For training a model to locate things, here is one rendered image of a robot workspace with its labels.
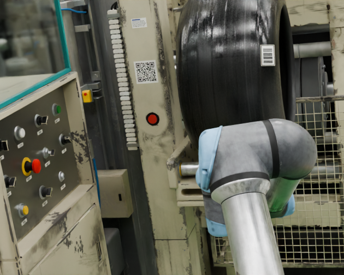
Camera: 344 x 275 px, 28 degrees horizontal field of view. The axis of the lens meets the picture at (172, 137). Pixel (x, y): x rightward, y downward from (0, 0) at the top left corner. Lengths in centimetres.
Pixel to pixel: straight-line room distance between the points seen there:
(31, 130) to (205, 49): 54
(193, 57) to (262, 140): 74
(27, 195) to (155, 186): 58
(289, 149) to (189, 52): 77
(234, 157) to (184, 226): 113
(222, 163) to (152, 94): 100
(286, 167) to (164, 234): 116
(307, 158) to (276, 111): 68
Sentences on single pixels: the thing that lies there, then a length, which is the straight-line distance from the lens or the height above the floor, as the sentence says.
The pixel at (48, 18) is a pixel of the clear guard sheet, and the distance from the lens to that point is 207.
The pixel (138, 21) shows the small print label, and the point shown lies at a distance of 222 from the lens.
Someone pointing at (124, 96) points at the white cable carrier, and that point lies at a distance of 230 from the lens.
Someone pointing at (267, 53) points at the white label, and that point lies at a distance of 197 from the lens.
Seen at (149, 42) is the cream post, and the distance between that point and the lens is 222.
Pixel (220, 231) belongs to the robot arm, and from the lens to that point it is 169.
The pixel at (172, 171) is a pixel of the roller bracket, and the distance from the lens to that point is 219.
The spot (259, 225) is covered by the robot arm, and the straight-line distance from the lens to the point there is 125.
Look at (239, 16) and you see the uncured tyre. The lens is 202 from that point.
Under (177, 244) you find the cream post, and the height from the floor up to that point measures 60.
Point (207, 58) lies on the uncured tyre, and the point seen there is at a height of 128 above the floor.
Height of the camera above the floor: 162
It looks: 16 degrees down
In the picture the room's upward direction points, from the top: 8 degrees counter-clockwise
